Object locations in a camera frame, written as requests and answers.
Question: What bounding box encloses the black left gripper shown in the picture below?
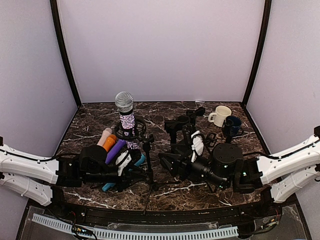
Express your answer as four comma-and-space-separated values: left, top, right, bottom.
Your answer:
83, 166, 148, 194

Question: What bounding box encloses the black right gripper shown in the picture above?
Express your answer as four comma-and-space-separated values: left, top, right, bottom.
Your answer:
158, 142, 229, 189

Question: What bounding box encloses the black tripod microphone stand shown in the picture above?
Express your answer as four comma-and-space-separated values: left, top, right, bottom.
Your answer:
113, 119, 181, 216

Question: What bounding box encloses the black round-base stand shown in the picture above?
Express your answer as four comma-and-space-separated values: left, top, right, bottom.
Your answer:
186, 107, 206, 132
164, 115, 190, 153
205, 132, 217, 148
222, 119, 235, 144

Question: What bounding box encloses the light blue microphone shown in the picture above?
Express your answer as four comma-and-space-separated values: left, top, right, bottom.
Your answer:
102, 154, 146, 192

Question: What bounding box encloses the purple microphone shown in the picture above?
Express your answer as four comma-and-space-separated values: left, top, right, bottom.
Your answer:
105, 139, 126, 165

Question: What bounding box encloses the orange microphone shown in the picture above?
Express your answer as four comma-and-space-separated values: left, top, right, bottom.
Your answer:
103, 134, 117, 152

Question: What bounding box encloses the pink microphone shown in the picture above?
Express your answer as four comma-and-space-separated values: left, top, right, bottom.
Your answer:
97, 127, 113, 147

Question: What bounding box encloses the glitter silver microphone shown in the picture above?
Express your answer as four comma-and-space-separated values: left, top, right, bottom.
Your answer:
115, 91, 140, 152

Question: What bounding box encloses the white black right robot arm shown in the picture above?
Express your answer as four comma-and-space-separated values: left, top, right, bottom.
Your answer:
158, 125, 320, 217

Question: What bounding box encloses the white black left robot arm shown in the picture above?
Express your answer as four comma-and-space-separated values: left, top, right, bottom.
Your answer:
0, 143, 152, 218

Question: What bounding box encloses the cream ceramic mug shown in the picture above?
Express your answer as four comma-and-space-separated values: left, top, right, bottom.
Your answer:
208, 105, 232, 128

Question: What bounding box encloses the dark blue ceramic mug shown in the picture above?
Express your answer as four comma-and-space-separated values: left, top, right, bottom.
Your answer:
226, 115, 244, 137

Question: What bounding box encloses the small circuit board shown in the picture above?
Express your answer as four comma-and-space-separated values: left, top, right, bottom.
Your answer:
71, 224, 93, 237

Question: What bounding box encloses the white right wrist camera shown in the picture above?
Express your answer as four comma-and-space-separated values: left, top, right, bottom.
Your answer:
182, 124, 205, 163

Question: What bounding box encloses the white slotted cable duct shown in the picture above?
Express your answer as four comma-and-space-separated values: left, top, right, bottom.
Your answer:
31, 213, 239, 240

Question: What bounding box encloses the black table edge rail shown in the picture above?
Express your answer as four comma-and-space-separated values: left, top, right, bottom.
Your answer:
41, 184, 283, 232

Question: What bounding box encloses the black enclosure frame post right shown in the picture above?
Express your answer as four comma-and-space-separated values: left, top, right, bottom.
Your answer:
241, 0, 272, 108

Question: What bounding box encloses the black enclosure frame post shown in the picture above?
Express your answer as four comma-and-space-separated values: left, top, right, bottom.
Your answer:
49, 0, 82, 108
241, 0, 272, 108

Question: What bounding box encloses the black enclosure frame post left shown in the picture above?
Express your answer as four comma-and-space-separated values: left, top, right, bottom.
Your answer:
49, 0, 82, 108

